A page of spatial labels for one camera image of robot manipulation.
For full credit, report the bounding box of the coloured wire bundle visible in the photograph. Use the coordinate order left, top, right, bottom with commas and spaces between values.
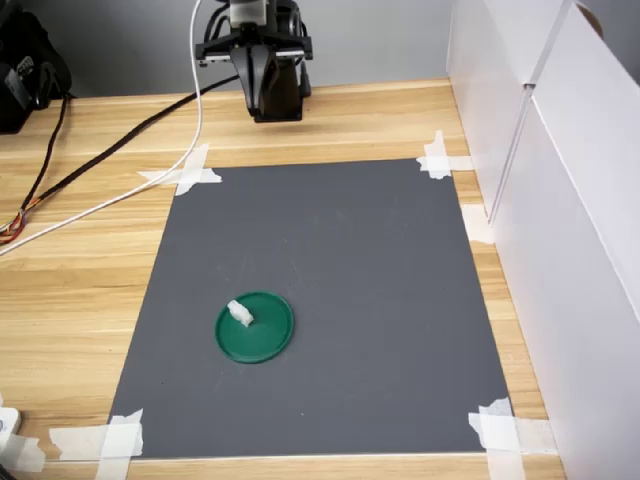
0, 207, 29, 246

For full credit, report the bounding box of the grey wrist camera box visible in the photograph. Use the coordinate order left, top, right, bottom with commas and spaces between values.
227, 0, 266, 26

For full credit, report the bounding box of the white partition panel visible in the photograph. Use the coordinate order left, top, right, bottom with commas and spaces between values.
444, 0, 574, 221
492, 0, 640, 480

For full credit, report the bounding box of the black bag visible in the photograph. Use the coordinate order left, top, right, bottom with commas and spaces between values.
0, 9, 74, 135

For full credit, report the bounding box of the dark grey mat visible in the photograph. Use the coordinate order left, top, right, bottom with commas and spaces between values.
107, 158, 516, 459

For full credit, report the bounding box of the black sleeved cable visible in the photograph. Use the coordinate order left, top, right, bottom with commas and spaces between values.
19, 74, 241, 211
19, 94, 71, 214

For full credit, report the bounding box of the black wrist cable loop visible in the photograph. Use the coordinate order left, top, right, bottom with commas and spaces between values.
203, 3, 232, 49

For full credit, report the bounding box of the small white plastic terminal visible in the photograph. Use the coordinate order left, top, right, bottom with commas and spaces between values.
227, 299, 255, 329

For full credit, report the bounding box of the round green lid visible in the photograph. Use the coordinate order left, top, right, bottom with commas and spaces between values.
214, 291, 296, 365

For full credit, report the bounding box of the small white bracket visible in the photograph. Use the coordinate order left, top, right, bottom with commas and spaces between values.
0, 405, 22, 451

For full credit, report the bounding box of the white camera cable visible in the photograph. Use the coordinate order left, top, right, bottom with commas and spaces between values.
0, 0, 204, 256

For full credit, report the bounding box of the white tape strip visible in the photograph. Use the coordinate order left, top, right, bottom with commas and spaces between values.
94, 408, 145, 480
48, 422, 145, 461
416, 155, 474, 173
174, 143, 210, 197
478, 397, 526, 480
468, 412, 559, 456
423, 129, 452, 181
137, 167, 224, 186
459, 203, 496, 245
0, 432, 47, 474

